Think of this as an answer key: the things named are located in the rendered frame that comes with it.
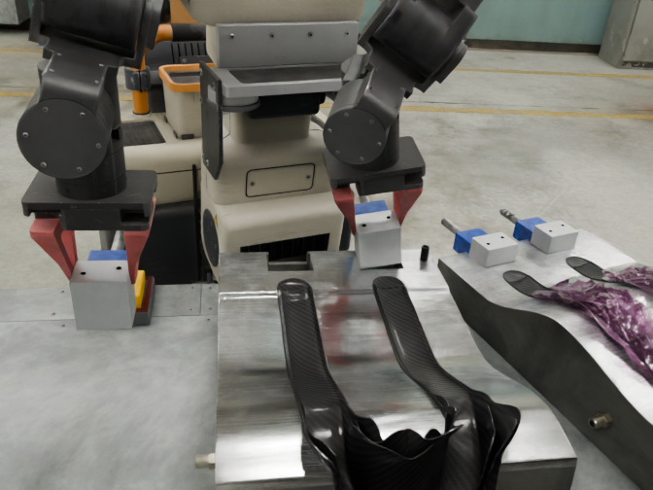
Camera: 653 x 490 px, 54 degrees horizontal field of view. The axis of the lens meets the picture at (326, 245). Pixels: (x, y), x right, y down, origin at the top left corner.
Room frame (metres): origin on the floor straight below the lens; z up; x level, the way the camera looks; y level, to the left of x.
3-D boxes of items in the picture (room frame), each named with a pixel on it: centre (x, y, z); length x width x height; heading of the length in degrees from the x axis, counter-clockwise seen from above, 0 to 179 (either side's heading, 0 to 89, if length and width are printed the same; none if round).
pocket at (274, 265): (0.64, 0.04, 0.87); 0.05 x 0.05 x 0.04; 10
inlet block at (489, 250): (0.79, -0.20, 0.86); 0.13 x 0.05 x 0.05; 27
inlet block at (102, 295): (0.53, 0.21, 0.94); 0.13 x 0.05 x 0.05; 10
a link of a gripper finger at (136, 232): (0.49, 0.19, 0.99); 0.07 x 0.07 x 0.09; 10
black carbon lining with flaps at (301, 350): (0.44, -0.05, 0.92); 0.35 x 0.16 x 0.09; 10
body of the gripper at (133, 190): (0.49, 0.20, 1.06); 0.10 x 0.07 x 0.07; 100
